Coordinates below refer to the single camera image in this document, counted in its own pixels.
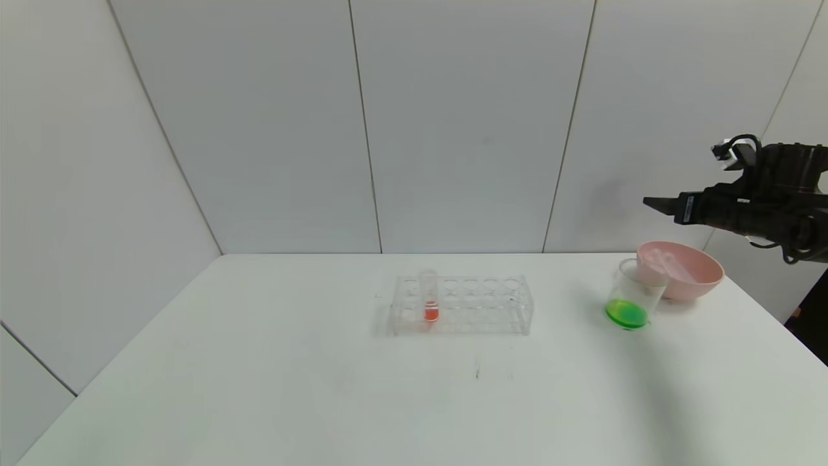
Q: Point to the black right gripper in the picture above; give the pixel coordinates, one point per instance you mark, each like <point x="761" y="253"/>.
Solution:
<point x="687" y="208"/>

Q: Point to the test tube with blue pigment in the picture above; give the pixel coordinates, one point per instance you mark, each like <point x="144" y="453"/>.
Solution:
<point x="679" y="266"/>

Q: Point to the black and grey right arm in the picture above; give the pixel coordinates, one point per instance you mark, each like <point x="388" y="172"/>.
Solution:
<point x="799" y="194"/>

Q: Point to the clear plastic beaker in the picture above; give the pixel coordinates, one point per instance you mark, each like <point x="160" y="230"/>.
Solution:
<point x="637" y="291"/>

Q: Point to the clear plastic test tube rack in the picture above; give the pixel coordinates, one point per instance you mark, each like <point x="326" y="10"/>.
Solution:
<point x="466" y="320"/>

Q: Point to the test tube with red pigment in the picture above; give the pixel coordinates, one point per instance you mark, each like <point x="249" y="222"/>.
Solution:
<point x="431" y="310"/>

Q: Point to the pink plastic bowl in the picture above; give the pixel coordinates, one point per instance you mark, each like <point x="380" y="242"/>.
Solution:
<point x="689" y="275"/>

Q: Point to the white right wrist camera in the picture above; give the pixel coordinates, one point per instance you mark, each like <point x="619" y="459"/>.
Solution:
<point x="723" y="150"/>

